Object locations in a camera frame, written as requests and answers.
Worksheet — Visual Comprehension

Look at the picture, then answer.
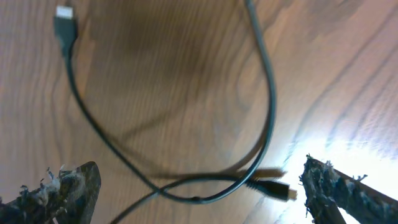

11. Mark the frayed right gripper left finger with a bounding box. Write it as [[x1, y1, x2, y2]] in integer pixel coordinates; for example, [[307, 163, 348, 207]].
[[1, 161, 101, 224]]

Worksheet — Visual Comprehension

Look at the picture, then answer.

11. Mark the frayed right gripper right finger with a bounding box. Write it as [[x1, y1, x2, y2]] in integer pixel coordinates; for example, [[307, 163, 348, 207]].
[[299, 154, 397, 224]]

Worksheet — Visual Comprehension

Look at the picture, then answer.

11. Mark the black cable bundle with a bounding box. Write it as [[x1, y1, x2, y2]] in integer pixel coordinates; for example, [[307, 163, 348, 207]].
[[53, 0, 298, 224]]

